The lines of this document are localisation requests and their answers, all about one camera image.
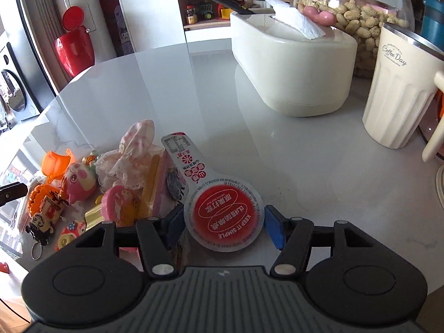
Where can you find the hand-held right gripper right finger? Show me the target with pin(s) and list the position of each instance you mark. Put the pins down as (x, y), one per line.
(274, 225)

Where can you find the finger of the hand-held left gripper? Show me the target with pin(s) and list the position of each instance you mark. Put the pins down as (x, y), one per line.
(14, 193)

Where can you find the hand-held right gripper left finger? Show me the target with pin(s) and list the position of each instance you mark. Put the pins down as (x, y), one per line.
(175, 223)

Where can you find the pink and yellow packet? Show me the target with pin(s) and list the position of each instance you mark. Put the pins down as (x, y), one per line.
(158, 180)

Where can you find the red-lidded snack cup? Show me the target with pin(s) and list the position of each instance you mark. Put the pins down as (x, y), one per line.
(223, 215)

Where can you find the orange plastic capsule shell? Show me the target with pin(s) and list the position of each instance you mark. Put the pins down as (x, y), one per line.
(55, 163)

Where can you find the round pink cartoon toy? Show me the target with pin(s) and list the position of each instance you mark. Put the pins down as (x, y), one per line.
(119, 204)

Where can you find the pink cartoon figure toy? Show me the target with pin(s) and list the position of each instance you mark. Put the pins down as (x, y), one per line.
(79, 182)

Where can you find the small floral toy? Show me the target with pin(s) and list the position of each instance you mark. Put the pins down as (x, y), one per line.
(71, 234)

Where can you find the yellow bar toy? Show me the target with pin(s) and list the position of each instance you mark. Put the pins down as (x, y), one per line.
(95, 216)

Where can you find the front-loading washing machine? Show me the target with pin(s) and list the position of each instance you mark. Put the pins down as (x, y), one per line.
(17, 86)

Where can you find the white oval tissue box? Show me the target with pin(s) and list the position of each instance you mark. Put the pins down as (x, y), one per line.
(295, 73)

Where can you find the red pedal bin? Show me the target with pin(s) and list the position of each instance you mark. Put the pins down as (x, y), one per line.
(74, 50)

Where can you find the cream ribbed cup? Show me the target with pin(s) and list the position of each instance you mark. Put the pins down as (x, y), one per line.
(395, 93)

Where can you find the patterned skateboard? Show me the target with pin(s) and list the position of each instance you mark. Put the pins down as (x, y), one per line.
(123, 31)

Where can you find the white tissue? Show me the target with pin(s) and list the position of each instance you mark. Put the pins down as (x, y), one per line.
(295, 17)

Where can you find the pink rounded object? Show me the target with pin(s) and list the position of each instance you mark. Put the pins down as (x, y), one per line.
(319, 15)

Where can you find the green toy tractor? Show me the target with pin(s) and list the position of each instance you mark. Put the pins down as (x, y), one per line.
(205, 11)

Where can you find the black remote control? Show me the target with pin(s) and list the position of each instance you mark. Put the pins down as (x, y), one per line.
(225, 1)

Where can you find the glass jar of peanuts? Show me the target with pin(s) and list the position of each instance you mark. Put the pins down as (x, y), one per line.
(364, 10)

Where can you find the blue tumbler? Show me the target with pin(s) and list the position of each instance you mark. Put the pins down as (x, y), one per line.
(433, 20)

